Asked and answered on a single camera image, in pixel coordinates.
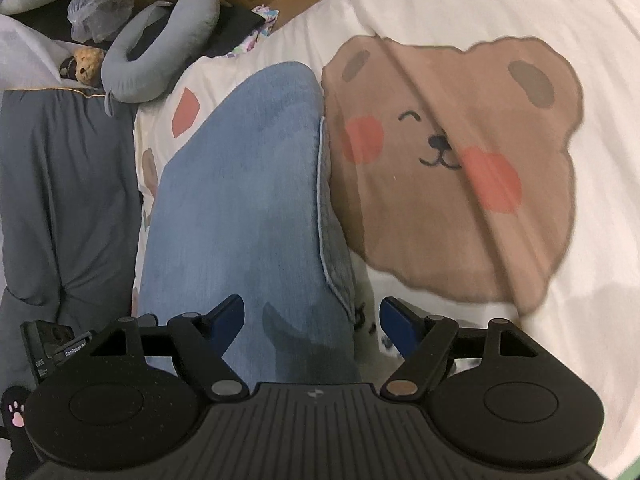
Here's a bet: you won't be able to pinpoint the clear plastic bag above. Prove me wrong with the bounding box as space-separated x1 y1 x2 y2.
67 0 135 43

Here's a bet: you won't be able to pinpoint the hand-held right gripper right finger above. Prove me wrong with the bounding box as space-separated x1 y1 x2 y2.
379 296 538 402

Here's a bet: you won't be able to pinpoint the slate grey pillow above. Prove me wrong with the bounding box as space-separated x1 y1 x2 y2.
0 87 143 378

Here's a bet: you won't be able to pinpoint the floral printed small cloth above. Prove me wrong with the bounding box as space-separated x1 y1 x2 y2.
227 5 281 57

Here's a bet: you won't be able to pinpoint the teddy bear plush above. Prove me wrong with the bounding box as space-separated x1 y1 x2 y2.
60 46 106 86

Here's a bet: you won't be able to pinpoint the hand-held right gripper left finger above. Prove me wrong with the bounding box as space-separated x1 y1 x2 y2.
92 295 249 402

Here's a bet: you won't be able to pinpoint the bear printed cream blanket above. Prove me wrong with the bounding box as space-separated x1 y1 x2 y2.
131 0 640 480

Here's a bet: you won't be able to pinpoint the blue denim jeans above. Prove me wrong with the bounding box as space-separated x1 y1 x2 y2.
137 61 362 386

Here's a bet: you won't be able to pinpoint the black pink paw print plush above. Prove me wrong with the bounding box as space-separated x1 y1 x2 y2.
0 385 41 480

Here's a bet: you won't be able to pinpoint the grey neck pillow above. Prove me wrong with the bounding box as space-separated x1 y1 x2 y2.
101 0 221 117

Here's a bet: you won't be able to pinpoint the black cloth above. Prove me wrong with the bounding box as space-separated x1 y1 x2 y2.
202 7 266 58

